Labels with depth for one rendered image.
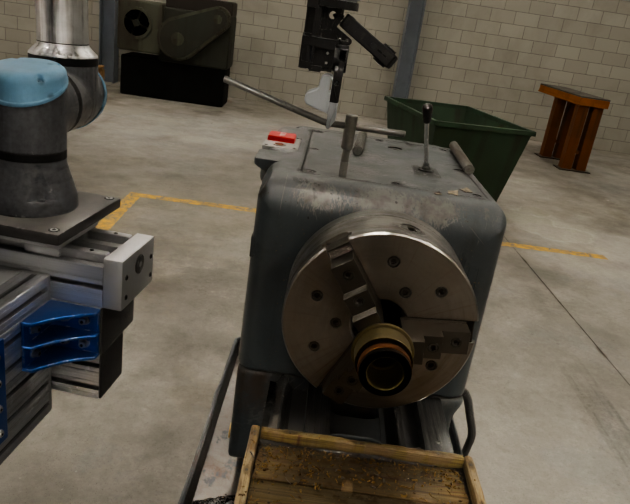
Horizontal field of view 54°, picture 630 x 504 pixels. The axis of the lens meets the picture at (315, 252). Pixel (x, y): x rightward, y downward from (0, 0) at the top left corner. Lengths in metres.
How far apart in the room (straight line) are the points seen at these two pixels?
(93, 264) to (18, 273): 0.12
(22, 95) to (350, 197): 0.55
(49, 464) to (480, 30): 9.87
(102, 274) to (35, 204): 0.15
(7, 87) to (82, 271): 0.30
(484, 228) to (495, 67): 10.16
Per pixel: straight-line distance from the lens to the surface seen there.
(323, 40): 1.10
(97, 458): 2.39
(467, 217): 1.14
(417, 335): 0.96
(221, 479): 1.49
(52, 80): 1.08
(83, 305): 1.11
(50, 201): 1.10
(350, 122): 1.14
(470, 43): 11.13
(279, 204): 1.10
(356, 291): 0.93
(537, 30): 11.42
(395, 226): 0.99
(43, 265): 1.12
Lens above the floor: 1.53
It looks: 21 degrees down
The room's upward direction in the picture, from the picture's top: 9 degrees clockwise
